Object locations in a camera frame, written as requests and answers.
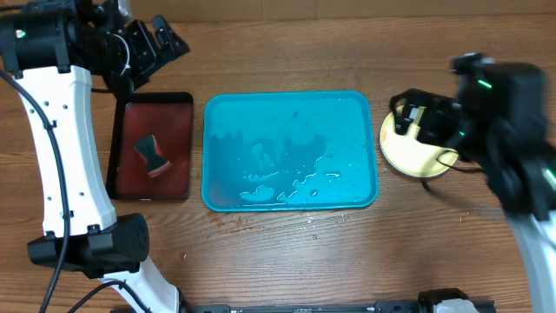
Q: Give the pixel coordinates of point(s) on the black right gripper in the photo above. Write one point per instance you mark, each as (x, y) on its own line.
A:
(444, 119)

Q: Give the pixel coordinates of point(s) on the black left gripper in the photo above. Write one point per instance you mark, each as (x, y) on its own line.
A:
(152, 55)

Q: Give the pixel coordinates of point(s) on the yellow plate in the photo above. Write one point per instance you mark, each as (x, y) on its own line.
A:
(411, 157)

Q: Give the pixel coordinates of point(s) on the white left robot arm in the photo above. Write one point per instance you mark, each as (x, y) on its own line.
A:
(51, 50)

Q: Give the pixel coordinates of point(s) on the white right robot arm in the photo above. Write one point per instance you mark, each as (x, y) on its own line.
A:
(497, 120)

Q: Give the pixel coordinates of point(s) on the black tray with reddish water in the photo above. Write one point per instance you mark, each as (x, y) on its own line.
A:
(169, 116)

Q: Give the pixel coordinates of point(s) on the teal plastic tray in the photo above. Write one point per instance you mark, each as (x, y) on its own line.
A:
(305, 150)

